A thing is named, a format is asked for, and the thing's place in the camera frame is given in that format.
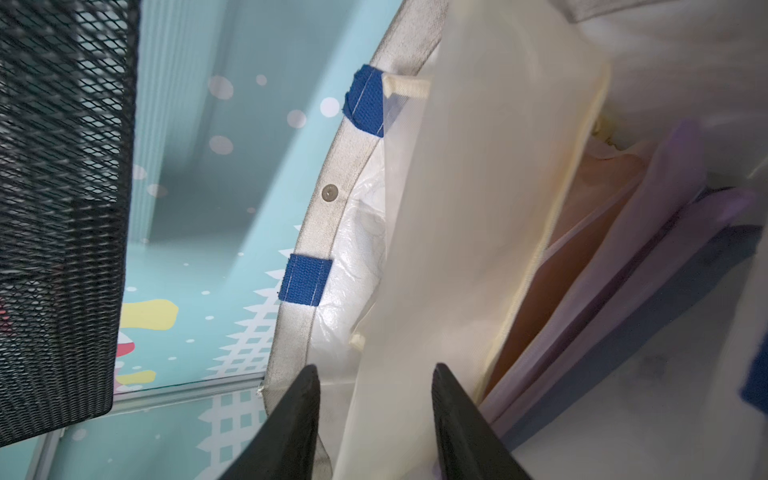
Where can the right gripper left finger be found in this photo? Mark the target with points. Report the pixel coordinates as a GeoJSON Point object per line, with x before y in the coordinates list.
{"type": "Point", "coordinates": [285, 445]}

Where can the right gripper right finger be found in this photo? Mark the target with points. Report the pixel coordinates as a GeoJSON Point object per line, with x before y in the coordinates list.
{"type": "Point", "coordinates": [467, 447]}

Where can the pink brown mesh pouch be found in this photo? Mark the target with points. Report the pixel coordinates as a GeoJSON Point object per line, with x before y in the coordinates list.
{"type": "Point", "coordinates": [604, 181]}

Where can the blue mesh pencil pouch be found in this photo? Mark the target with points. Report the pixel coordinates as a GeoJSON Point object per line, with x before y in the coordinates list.
{"type": "Point", "coordinates": [696, 279]}

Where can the yellow trimmed clear pouch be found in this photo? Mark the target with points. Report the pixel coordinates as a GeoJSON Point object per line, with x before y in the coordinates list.
{"type": "Point", "coordinates": [515, 92]}

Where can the cream canvas tote bag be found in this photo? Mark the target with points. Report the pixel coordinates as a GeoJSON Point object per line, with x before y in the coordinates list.
{"type": "Point", "coordinates": [689, 404]}

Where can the purple mesh pouch upper left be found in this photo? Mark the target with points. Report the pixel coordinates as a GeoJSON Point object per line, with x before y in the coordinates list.
{"type": "Point", "coordinates": [666, 221]}

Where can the black wire mesh basket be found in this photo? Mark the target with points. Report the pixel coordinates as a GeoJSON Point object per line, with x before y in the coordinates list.
{"type": "Point", "coordinates": [68, 99]}

